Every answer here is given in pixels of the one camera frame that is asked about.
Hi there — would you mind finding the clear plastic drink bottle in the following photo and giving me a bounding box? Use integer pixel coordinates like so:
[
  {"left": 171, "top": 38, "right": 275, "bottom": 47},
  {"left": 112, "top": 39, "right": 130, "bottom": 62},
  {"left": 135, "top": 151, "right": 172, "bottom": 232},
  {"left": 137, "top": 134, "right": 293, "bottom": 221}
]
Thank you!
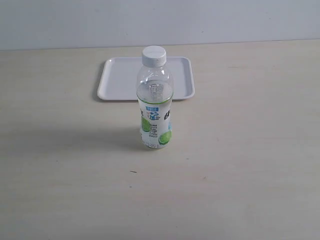
[{"left": 136, "top": 59, "right": 174, "bottom": 149}]

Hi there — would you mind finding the white bottle cap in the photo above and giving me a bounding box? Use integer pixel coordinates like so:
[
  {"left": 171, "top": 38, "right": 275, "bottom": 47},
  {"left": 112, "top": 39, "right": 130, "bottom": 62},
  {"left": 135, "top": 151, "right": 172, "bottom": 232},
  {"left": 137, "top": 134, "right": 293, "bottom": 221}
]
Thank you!
[{"left": 141, "top": 45, "right": 167, "bottom": 68}]

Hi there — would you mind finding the white plastic tray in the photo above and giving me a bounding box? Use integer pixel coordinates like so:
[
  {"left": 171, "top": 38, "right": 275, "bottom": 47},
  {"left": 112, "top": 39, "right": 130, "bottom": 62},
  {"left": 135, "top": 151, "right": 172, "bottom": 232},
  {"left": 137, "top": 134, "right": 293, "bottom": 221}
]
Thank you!
[{"left": 97, "top": 56, "right": 195, "bottom": 101}]

